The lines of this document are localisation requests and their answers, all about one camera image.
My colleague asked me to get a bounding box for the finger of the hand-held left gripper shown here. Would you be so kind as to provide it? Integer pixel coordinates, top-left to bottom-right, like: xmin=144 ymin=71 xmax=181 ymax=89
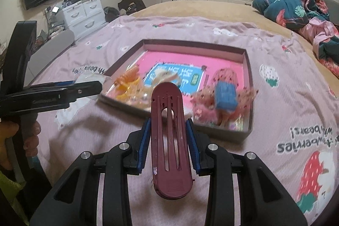
xmin=25 ymin=80 xmax=76 ymax=89
xmin=0 ymin=81 xmax=102 ymax=116

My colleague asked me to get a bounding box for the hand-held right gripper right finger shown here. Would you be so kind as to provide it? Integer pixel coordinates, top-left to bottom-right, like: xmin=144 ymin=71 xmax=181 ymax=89
xmin=185 ymin=119 xmax=309 ymax=226

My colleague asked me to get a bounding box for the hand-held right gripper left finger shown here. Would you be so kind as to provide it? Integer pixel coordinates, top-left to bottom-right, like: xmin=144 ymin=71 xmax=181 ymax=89
xmin=29 ymin=120 xmax=151 ymax=226

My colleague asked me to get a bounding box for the large maroon hair clip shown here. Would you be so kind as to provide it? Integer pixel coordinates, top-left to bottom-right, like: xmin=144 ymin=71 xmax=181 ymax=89
xmin=150 ymin=82 xmax=195 ymax=199

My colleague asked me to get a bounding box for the pink fuzzy hair clip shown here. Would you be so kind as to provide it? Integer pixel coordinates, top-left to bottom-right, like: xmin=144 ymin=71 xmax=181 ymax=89
xmin=193 ymin=103 xmax=220 ymax=123

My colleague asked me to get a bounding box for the blue hair claw clip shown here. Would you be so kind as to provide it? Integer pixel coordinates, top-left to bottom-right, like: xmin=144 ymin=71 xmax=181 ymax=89
xmin=214 ymin=82 xmax=237 ymax=111

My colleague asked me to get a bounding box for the orange spiral hair tie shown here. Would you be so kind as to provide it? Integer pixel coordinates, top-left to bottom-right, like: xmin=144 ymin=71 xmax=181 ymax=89
xmin=114 ymin=66 xmax=139 ymax=83

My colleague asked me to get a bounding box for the cream fabric scrunchie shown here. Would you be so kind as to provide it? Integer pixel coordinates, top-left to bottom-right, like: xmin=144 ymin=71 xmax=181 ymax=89
xmin=156 ymin=69 xmax=182 ymax=83

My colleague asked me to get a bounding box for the shallow brown cardboard box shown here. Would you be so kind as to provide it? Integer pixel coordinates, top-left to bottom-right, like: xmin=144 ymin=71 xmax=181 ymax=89
xmin=97 ymin=39 xmax=254 ymax=144

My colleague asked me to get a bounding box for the person's left hand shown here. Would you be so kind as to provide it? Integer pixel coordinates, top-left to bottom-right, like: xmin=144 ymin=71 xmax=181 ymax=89
xmin=0 ymin=120 xmax=41 ymax=171

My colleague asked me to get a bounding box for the grey padded bench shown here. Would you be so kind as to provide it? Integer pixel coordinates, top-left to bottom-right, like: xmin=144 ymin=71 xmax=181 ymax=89
xmin=26 ymin=30 xmax=75 ymax=83

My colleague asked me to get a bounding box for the yellow hair clip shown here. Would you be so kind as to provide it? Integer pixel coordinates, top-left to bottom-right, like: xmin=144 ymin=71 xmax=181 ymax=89
xmin=115 ymin=78 xmax=141 ymax=99

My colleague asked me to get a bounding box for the white drawer cabinet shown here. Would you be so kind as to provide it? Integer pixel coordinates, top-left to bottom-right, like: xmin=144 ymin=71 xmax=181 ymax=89
xmin=62 ymin=0 xmax=105 ymax=40

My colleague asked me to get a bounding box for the glittery pink mesh hair bow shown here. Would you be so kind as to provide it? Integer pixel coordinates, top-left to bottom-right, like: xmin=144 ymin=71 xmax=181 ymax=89
xmin=191 ymin=68 xmax=258 ymax=126

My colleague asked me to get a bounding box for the pink book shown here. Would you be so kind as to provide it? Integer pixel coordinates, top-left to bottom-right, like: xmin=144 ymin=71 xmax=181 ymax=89
xmin=113 ymin=50 xmax=245 ymax=121

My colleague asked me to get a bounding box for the dark grey bag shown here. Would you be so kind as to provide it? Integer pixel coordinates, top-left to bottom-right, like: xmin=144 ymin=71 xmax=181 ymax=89
xmin=103 ymin=6 xmax=118 ymax=22

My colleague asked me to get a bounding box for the pink printed blanket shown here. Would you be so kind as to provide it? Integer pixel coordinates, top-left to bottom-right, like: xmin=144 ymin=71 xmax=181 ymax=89
xmin=25 ymin=15 xmax=339 ymax=226

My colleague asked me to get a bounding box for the yellow-green clothing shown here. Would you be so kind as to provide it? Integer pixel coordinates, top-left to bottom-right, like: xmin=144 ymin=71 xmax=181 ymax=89
xmin=0 ymin=170 xmax=29 ymax=226

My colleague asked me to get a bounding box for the black bag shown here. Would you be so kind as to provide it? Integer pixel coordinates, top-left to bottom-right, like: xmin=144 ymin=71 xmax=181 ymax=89
xmin=118 ymin=0 xmax=146 ymax=15

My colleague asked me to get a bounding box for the tan bed sheet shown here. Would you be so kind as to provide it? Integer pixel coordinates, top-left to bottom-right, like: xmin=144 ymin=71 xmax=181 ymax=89
xmin=130 ymin=0 xmax=318 ymax=38

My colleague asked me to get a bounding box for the pink floral cloth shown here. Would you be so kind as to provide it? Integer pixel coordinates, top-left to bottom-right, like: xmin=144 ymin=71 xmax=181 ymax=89
xmin=299 ymin=17 xmax=339 ymax=73

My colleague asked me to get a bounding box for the teal floral quilt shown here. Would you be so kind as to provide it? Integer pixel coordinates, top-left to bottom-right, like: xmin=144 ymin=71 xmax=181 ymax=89
xmin=252 ymin=0 xmax=339 ymax=31

